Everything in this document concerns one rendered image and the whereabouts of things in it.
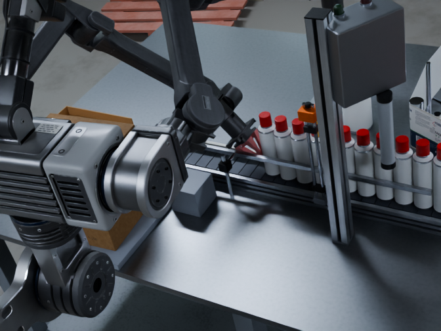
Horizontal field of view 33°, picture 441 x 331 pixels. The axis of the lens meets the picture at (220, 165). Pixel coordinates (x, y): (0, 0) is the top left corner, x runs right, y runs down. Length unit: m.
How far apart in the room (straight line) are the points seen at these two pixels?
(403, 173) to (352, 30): 0.50
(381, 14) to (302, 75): 1.08
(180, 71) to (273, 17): 3.46
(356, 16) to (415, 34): 2.91
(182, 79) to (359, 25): 0.40
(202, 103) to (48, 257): 0.44
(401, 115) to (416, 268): 0.59
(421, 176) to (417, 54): 0.79
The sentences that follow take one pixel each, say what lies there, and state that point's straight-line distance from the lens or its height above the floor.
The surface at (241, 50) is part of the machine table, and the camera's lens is 2.91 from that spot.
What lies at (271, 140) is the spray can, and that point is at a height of 1.01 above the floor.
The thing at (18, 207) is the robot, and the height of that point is 1.41.
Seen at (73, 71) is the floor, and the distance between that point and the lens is 4.88.
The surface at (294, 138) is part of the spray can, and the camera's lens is 2.02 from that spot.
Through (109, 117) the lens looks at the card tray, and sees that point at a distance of 2.65.
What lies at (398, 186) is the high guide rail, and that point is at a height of 0.96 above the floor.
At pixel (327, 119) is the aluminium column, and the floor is 1.24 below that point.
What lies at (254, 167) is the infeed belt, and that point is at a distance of 2.21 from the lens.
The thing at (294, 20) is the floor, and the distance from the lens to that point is 4.86.
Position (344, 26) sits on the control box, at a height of 1.48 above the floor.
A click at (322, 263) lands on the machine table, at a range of 1.96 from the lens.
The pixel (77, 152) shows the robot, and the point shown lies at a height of 1.53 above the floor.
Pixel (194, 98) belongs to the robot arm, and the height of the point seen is 1.49.
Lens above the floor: 2.24
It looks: 37 degrees down
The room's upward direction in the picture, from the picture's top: 13 degrees counter-clockwise
